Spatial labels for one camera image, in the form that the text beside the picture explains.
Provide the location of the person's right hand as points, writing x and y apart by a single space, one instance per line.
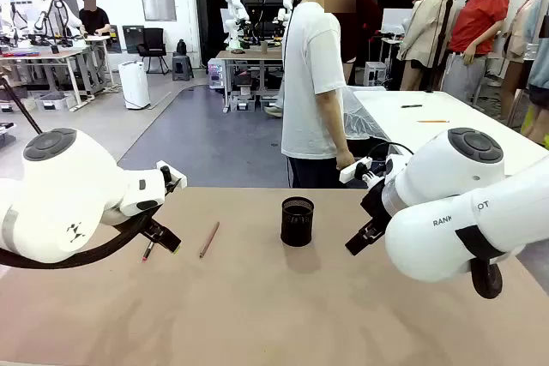
344 159

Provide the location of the mannequin in beige jacket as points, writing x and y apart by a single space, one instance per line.
422 27

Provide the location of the grey storage bin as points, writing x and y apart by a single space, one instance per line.
55 102

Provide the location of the black tripod stand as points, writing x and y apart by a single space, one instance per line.
442 40

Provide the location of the lit computer tower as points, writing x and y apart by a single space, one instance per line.
216 74

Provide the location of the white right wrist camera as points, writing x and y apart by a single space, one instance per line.
354 170

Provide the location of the person in red shirt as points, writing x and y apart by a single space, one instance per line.
476 19

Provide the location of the white air purifier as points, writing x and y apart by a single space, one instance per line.
134 85

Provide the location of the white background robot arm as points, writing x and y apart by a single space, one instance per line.
288 8
236 19

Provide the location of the person's right forearm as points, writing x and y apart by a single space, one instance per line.
332 121

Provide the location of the white box on floor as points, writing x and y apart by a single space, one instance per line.
374 73

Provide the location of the person in white t-shirt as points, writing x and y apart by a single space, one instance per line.
306 83

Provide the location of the wooden top workbench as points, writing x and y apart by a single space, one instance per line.
38 54

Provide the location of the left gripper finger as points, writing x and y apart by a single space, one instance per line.
166 237
150 238

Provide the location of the black office chair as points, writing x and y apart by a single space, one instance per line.
153 46

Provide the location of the black mesh pen holder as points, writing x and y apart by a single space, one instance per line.
297 224

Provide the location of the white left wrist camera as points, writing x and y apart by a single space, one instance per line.
176 174

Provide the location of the black step stool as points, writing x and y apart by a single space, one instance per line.
183 67

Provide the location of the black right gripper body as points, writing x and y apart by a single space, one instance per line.
376 205

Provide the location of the black tripod leg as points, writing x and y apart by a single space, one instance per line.
23 111

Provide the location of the seated person in black shirt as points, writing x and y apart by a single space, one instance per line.
95 16

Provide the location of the reddish brown pencil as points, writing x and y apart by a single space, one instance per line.
209 239

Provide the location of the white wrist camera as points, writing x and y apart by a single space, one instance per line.
176 174
354 170

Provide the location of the small black bag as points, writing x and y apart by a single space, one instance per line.
182 46

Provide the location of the background robot table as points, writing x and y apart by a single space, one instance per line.
249 55

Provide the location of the pink red pen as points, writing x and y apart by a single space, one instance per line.
147 252

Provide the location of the mannequin in dark red top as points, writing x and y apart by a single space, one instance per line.
364 19

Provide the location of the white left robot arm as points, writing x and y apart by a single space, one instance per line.
64 186

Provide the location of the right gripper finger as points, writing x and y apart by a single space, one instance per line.
374 231
357 245

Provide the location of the mannequin with bucket hat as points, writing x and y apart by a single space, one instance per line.
525 27

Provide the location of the white side table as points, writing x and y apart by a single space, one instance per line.
386 104

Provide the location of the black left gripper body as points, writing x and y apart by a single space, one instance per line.
156 218

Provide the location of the clear plastic sheet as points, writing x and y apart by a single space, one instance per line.
362 119

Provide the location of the black marker pen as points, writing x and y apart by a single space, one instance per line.
412 106

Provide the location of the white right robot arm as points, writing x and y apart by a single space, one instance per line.
450 177

